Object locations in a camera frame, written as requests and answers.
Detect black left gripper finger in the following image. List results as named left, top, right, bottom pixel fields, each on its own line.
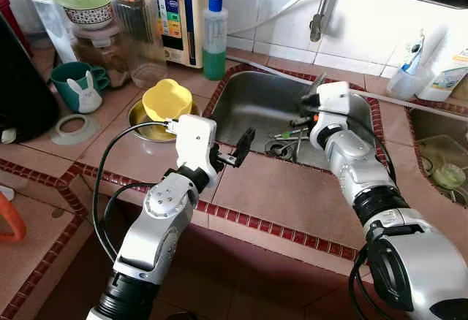
left=230, top=127, right=257, bottom=169

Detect steel tongs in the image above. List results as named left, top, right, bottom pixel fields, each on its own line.
left=265, top=126, right=312, bottom=161

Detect yellow plastic bowl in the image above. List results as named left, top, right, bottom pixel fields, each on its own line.
left=141, top=79, right=193, bottom=122

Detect stainless steel sink basin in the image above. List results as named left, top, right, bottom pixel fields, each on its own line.
left=406, top=107, right=468, bottom=207
left=206, top=70, right=377, bottom=171

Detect clear plastic cup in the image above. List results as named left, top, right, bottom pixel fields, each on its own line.
left=385, top=66, right=429, bottom=102

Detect green dish soap bottle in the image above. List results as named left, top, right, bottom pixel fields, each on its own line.
left=203, top=0, right=229, bottom=81

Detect blue and white brush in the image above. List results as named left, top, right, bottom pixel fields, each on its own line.
left=401, top=31, right=425, bottom=76

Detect clear plastic food container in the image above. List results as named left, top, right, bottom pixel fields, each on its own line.
left=417, top=134, right=468, bottom=178

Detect beige water ionizer machine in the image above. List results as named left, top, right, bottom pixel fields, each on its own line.
left=146, top=0, right=216, bottom=69

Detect white detergent jug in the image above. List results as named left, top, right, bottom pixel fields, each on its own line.
left=417, top=6, right=468, bottom=102

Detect clear pitcher with orange lid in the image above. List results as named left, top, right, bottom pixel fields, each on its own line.
left=108, top=0, right=167, bottom=88

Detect green cup in sink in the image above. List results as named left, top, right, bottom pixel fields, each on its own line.
left=431, top=163, right=467, bottom=191

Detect glass storage jar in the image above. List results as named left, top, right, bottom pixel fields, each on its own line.
left=69, top=26, right=131, bottom=88

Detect green rabbit mug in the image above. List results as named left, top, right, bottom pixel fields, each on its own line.
left=50, top=61, right=110, bottom=114

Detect black appliance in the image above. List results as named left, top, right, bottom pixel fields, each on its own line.
left=0, top=13, right=61, bottom=144

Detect patterned bowl with green lid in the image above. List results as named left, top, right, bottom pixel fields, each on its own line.
left=53, top=0, right=116, bottom=28

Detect orange plastic item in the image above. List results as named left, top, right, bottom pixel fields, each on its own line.
left=0, top=191, right=28, bottom=244

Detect white translucent container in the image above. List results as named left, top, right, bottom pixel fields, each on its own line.
left=27, top=0, right=81, bottom=61

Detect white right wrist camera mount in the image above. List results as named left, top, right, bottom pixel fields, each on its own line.
left=314, top=81, right=352, bottom=117

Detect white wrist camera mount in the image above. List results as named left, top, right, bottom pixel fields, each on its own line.
left=174, top=114, right=219, bottom=172
left=314, top=81, right=352, bottom=117

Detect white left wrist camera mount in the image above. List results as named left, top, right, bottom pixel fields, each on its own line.
left=174, top=114, right=219, bottom=172

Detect grey wall faucet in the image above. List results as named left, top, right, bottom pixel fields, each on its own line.
left=309, top=0, right=339, bottom=42

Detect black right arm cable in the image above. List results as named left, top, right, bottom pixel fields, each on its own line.
left=322, top=108, right=399, bottom=320

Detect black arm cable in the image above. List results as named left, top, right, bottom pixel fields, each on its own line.
left=322, top=108, right=399, bottom=320
left=91, top=119, right=181, bottom=264

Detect white flexible hose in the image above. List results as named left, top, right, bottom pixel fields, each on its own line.
left=227, top=0, right=333, bottom=37

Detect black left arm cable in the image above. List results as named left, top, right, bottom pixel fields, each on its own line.
left=91, top=119, right=181, bottom=264

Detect clear plastic ring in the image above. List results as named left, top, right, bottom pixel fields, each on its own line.
left=50, top=113, right=101, bottom=145

